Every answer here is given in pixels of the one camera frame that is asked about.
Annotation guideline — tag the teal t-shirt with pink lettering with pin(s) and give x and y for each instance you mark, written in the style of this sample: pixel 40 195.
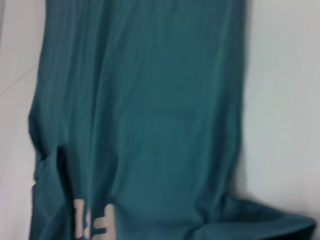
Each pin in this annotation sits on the teal t-shirt with pink lettering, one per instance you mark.
pixel 162 112

